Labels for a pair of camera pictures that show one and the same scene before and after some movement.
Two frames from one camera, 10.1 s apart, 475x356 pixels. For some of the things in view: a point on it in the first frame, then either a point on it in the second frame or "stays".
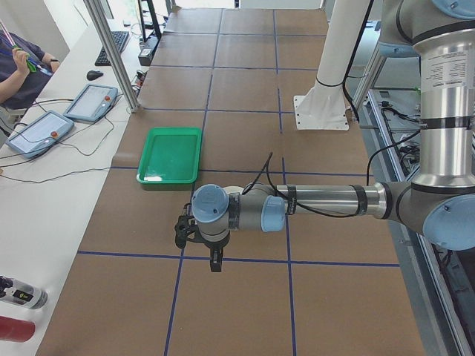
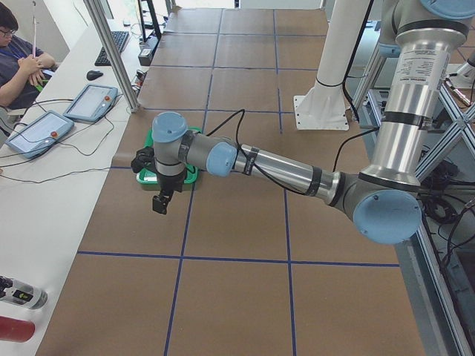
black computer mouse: [93, 75] stays
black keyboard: [119, 38] stays
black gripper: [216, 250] -> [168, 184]
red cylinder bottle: [17, 330] stays
